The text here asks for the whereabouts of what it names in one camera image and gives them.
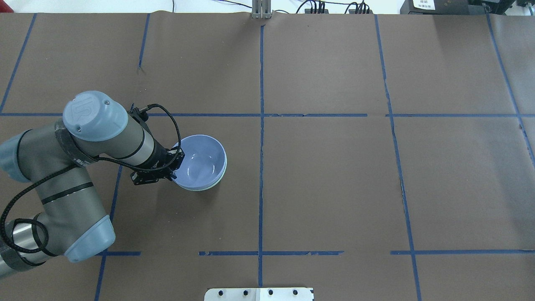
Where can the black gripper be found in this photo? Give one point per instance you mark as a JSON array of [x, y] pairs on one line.
[[159, 155]]

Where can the blue bowl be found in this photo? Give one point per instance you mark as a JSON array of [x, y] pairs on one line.
[[203, 146]]

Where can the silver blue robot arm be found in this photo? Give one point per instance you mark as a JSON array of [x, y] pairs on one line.
[[61, 213]]

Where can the green bowl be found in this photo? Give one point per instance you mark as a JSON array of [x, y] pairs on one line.
[[200, 174]]

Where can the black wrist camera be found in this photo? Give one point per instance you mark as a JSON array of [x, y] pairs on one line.
[[143, 178]]

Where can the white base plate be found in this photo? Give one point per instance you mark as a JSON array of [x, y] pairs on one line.
[[260, 294]]

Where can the aluminium frame post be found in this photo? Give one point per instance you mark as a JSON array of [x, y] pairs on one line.
[[261, 9]]

